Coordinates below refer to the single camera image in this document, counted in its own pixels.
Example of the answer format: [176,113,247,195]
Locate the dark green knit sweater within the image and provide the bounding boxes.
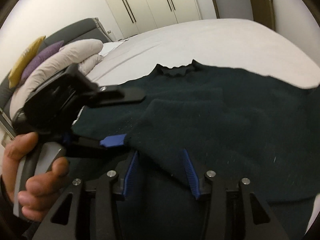
[73,61,319,239]

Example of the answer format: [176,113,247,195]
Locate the brown bedroom door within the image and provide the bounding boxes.
[250,0,276,31]

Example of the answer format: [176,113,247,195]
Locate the person's left hand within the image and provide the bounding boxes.
[2,132,69,222]

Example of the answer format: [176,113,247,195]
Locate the white pillow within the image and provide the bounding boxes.
[99,41,124,56]

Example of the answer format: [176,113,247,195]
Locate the beige folded duvet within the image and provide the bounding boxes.
[9,39,104,118]

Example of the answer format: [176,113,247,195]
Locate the yellow cushion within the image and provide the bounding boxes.
[8,36,46,88]

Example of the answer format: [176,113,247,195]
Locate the purple cushion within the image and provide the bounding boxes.
[18,40,64,87]

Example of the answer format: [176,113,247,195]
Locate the dark grey headboard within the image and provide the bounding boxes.
[1,18,113,115]

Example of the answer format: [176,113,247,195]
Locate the cream wardrobe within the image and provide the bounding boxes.
[106,0,217,38]

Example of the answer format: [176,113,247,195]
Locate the white bed with sheet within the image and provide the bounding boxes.
[88,19,319,89]

